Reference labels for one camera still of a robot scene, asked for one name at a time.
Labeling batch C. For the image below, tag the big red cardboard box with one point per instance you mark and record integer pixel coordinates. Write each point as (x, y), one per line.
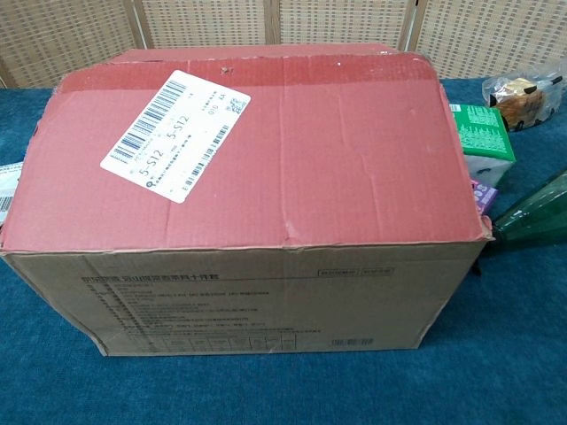
(274, 177)

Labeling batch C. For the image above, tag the small purple box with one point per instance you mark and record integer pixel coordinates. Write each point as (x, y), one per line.
(483, 197)

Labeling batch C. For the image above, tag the green carton box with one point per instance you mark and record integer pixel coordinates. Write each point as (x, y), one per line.
(485, 133)

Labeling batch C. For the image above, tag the clear bag of pastry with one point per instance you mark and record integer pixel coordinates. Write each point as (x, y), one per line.
(522, 102)

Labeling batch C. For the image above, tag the woven bamboo folding screen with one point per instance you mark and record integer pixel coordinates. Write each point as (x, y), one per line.
(66, 40)

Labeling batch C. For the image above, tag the white plastic food bag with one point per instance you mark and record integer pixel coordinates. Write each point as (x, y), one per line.
(6, 195)

